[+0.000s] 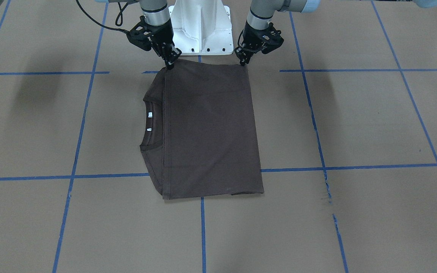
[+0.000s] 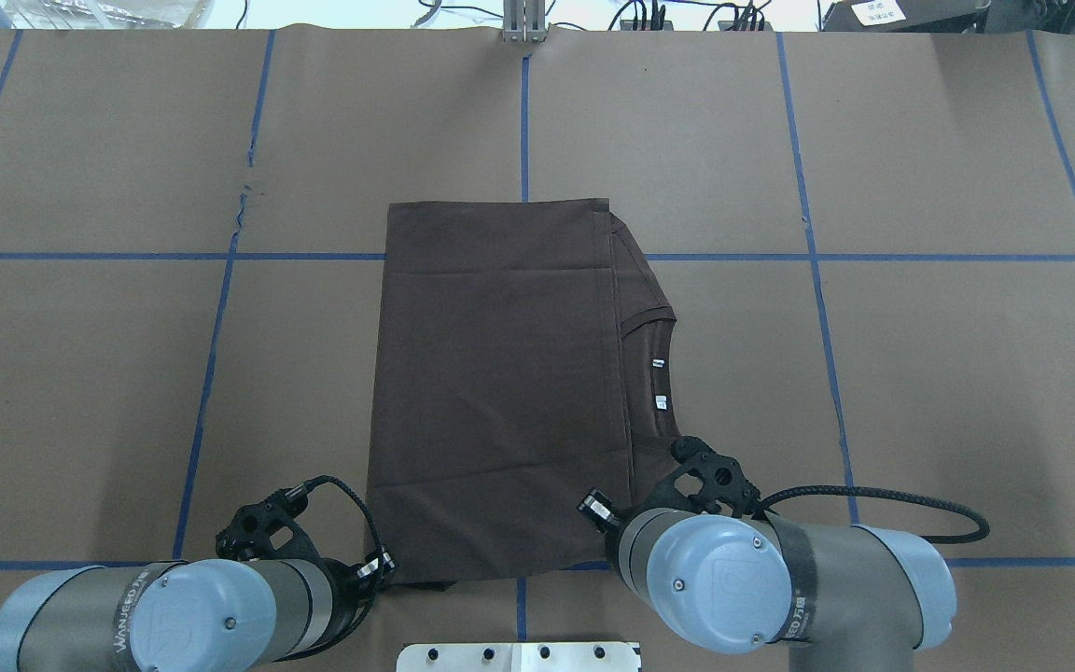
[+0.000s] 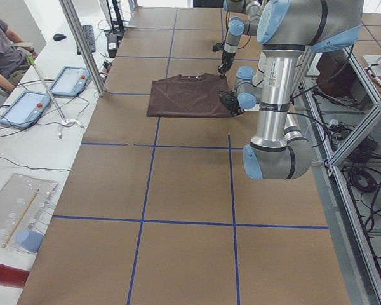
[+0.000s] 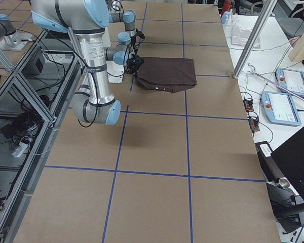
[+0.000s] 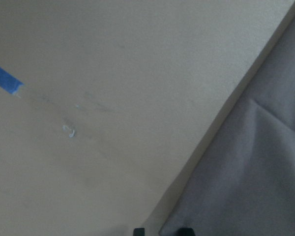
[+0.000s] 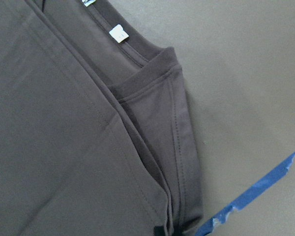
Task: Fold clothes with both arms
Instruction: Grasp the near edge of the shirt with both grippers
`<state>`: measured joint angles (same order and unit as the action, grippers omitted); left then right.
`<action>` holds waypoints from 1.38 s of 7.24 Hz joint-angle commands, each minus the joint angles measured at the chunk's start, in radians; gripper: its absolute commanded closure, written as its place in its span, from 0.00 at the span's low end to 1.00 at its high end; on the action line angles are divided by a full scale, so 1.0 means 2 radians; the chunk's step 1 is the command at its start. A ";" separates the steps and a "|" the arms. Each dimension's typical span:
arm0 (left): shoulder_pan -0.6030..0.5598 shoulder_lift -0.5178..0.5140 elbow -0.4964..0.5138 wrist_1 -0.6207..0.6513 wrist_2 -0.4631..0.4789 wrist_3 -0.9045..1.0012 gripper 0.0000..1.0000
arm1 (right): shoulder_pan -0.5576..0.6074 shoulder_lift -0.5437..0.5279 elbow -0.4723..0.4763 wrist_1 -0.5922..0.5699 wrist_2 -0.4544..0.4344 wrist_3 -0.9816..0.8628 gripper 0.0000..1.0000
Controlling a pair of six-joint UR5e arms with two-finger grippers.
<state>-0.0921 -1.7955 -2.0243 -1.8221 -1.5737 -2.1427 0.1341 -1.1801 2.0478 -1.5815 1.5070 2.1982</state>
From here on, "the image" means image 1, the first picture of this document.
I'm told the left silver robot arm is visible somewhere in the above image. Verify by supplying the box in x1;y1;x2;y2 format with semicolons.
241;0;437;72

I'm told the dark brown t-shirt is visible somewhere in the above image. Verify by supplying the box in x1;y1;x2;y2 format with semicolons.
140;59;264;200

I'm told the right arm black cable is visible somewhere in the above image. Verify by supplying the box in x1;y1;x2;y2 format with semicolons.
75;0;135;34

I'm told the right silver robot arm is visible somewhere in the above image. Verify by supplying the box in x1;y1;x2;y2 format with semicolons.
76;0;182;70

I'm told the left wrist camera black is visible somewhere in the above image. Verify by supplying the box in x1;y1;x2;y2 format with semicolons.
259;22;284;54

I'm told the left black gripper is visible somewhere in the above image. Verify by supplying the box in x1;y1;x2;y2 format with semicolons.
234;21;270;67

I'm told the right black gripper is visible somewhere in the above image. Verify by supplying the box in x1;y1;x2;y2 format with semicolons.
147;20;182;70

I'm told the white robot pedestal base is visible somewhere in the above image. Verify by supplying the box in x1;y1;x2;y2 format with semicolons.
168;0;234;56

